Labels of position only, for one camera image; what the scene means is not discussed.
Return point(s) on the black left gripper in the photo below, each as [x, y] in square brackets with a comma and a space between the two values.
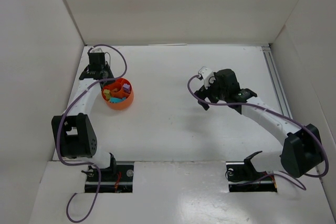
[93, 74]

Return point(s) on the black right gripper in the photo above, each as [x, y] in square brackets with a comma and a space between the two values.
[202, 95]

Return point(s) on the yellow black striped lego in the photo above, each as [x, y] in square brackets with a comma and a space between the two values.
[107, 94]

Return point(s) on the long teal lego brick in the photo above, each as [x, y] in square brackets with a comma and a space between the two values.
[117, 100]

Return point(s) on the lilac lego brick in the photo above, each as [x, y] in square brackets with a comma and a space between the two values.
[126, 88]

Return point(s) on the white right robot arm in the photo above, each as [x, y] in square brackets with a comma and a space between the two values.
[301, 145]

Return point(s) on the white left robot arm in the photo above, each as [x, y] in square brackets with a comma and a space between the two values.
[73, 133]

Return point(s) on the orange round divided container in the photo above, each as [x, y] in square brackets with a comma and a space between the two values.
[118, 95]

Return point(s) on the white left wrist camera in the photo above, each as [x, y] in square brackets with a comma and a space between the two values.
[95, 50]

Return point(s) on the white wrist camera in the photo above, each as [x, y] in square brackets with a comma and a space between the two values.
[206, 75]
[95, 50]

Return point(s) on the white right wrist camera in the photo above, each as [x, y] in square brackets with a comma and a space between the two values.
[206, 75]

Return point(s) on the aluminium rail right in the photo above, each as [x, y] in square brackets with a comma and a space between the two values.
[276, 82]

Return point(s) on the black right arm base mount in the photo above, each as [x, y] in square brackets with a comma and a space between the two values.
[244, 178]

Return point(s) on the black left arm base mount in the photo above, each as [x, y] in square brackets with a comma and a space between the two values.
[120, 182]

